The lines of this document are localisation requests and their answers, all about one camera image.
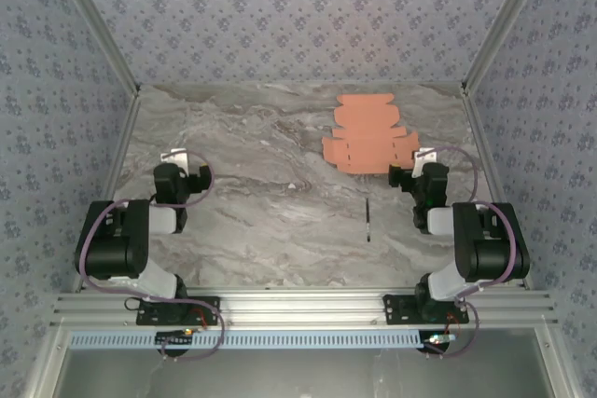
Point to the orange paper box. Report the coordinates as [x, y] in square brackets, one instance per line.
[364, 137]

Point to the thin black pen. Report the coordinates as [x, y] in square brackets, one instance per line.
[368, 221]

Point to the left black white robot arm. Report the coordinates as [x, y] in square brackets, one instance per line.
[116, 249]

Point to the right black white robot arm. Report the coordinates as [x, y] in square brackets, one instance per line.
[490, 253]

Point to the small circuit board adapter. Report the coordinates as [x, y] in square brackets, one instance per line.
[175, 336]
[438, 338]

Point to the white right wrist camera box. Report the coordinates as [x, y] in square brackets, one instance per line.
[425, 158]

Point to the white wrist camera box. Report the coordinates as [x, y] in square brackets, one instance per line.
[177, 155]
[425, 158]

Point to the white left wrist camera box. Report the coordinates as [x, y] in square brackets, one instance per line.
[177, 155]

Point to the aluminium table side rail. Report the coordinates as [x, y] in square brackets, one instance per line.
[122, 146]
[485, 146]

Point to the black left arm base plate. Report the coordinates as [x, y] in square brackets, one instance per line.
[210, 306]

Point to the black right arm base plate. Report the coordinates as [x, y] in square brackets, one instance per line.
[396, 309]

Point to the aluminium mounting rail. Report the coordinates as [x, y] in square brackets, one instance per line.
[303, 307]

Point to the aluminium frame post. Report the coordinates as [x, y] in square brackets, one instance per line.
[98, 20]
[506, 20]

